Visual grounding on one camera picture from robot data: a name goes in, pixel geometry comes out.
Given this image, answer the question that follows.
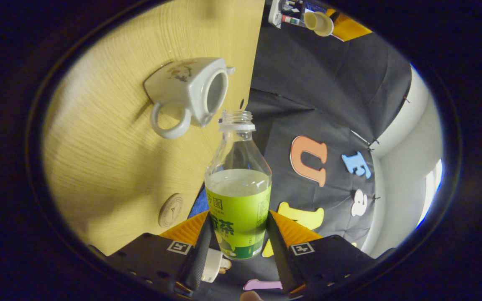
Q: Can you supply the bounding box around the round wooden coaster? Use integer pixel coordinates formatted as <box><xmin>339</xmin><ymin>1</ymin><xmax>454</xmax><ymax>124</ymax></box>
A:
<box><xmin>158</xmin><ymin>193</ymin><xmax>184</xmax><ymax>228</ymax></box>

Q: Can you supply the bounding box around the blue towel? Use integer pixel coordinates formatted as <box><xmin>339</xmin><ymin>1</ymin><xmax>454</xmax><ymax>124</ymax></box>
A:
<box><xmin>188</xmin><ymin>186</ymin><xmax>209</xmax><ymax>219</ymax></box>

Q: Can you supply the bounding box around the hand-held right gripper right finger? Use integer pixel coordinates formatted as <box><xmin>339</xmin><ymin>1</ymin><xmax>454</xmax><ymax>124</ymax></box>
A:
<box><xmin>266</xmin><ymin>210</ymin><xmax>377</xmax><ymax>298</ymax></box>

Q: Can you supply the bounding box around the computer monitor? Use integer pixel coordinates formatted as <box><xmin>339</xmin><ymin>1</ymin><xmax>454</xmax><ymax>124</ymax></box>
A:
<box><xmin>282</xmin><ymin>0</ymin><xmax>321</xmax><ymax>14</ymax></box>

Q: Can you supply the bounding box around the green label water bottle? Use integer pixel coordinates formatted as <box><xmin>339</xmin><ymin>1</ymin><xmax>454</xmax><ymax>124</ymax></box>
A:
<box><xmin>204</xmin><ymin>110</ymin><xmax>272</xmax><ymax>260</ymax></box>

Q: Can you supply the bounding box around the white toaster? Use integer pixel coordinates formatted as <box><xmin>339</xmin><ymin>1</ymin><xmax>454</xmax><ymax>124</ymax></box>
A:
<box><xmin>201</xmin><ymin>248</ymin><xmax>225</xmax><ymax>283</ymax></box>

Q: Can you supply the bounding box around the black backdrop cloth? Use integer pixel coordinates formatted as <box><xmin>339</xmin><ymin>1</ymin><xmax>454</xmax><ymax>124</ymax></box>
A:
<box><xmin>193</xmin><ymin>0</ymin><xmax>413</xmax><ymax>298</ymax></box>

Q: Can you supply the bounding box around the white ceramic teacup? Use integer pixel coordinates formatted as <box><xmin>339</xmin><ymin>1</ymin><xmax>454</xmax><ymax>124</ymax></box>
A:
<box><xmin>144</xmin><ymin>57</ymin><xmax>236</xmax><ymax>140</ymax></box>

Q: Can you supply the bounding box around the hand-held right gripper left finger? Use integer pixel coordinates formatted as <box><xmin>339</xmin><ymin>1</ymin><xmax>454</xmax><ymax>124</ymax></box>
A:
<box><xmin>106</xmin><ymin>210</ymin><xmax>213</xmax><ymax>298</ymax></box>

